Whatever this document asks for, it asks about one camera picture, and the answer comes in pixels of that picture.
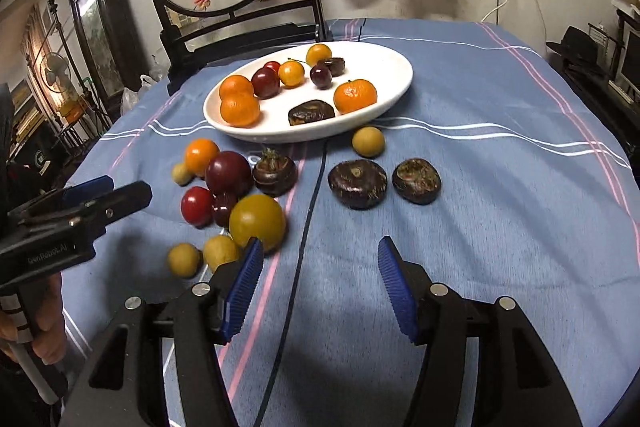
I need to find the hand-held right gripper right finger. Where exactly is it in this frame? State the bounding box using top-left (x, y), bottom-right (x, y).
top-left (377, 236), bottom-right (583, 427)

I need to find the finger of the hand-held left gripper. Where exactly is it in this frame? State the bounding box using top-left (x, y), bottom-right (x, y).
top-left (10, 175), bottom-right (115, 214)
top-left (10, 180), bottom-right (153, 238)

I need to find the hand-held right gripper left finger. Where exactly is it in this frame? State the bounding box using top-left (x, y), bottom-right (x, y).
top-left (60, 237), bottom-right (265, 427)

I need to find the small mandarin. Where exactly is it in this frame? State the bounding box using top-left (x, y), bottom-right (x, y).
top-left (218, 75), bottom-right (256, 100)

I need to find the dark red plum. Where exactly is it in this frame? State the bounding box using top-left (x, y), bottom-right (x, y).
top-left (251, 67), bottom-right (280, 100)
top-left (309, 63), bottom-right (333, 90)
top-left (205, 150), bottom-right (253, 198)

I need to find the large mandarin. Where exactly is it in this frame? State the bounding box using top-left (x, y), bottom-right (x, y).
top-left (333, 78), bottom-right (378, 115)

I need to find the orange cherry tomato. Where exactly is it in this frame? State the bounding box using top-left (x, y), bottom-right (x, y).
top-left (278, 58), bottom-right (307, 88)
top-left (184, 139), bottom-right (221, 178)
top-left (305, 43), bottom-right (333, 68)

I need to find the white oval plate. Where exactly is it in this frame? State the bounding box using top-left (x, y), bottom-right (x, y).
top-left (202, 42), bottom-right (414, 144)

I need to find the person's left hand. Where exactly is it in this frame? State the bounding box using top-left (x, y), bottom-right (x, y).
top-left (0, 272), bottom-right (68, 365)

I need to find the yellow green tomato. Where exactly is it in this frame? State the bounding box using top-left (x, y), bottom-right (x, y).
top-left (228, 194), bottom-right (287, 254)

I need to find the dark cherry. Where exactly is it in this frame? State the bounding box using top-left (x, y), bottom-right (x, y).
top-left (212, 192), bottom-right (239, 229)

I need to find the yellow box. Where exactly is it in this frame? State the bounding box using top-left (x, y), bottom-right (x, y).
top-left (55, 99), bottom-right (83, 120)

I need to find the blue striped tablecloth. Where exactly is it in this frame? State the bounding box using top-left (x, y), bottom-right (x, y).
top-left (60, 18), bottom-right (640, 427)

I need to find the white plastic bag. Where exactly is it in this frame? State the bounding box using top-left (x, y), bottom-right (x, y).
top-left (120, 74), bottom-right (161, 115)

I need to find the sprouted water chestnut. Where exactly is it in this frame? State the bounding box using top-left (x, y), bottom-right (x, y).
top-left (252, 148), bottom-right (299, 198)

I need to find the standing fan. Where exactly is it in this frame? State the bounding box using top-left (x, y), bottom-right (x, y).
top-left (41, 53), bottom-right (71, 98)

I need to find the dark framed painting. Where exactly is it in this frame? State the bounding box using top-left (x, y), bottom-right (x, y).
top-left (65, 0), bottom-right (148, 108)

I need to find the black desk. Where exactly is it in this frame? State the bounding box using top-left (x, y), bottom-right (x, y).
top-left (550, 57), bottom-right (640, 158)

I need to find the black hat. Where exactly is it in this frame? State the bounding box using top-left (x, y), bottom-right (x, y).
top-left (546, 26), bottom-right (608, 75)

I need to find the computer monitor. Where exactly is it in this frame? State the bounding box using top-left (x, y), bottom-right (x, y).
top-left (619, 29), bottom-right (640, 90)

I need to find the black cable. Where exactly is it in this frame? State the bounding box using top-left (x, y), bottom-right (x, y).
top-left (255, 139), bottom-right (328, 427)

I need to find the white power cable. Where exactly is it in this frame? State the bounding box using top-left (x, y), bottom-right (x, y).
top-left (481, 0), bottom-right (517, 24)

